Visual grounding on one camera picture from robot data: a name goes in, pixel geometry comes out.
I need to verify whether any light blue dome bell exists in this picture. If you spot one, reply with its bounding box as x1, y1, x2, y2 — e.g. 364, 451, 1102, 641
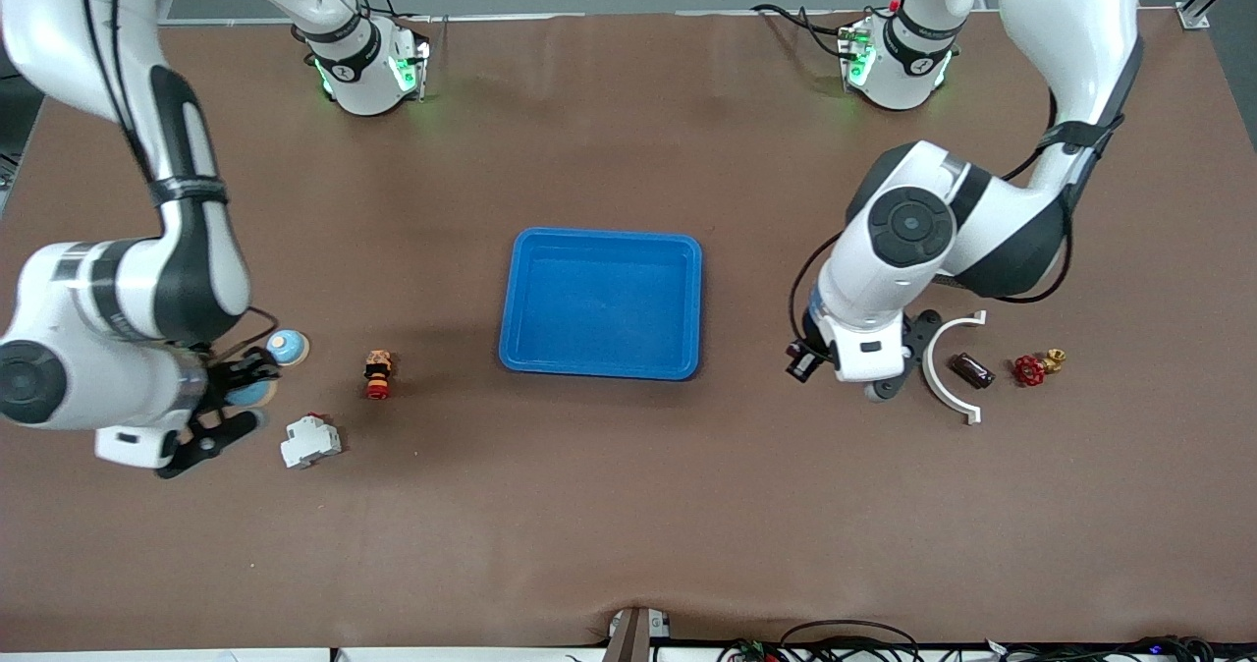
266, 330, 311, 367
228, 377, 279, 410

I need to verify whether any white circuit breaker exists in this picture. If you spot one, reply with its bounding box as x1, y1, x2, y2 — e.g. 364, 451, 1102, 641
280, 413, 343, 469

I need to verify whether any red handwheel brass valve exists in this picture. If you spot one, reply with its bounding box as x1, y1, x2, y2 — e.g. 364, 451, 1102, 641
1012, 349, 1067, 389

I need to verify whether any blue plastic tray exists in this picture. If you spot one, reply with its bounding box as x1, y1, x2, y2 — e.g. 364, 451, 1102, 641
498, 227, 704, 381

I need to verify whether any white curved bracket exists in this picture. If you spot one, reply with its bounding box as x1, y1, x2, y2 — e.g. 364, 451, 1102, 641
921, 310, 988, 425

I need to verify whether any black looped cable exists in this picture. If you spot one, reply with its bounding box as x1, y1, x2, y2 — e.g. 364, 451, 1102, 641
781, 620, 921, 662

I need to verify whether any black left base cable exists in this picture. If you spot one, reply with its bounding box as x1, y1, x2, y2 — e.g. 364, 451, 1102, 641
751, 2, 867, 64

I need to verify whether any black cable bundle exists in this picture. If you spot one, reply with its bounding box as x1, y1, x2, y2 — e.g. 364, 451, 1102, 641
987, 634, 1257, 662

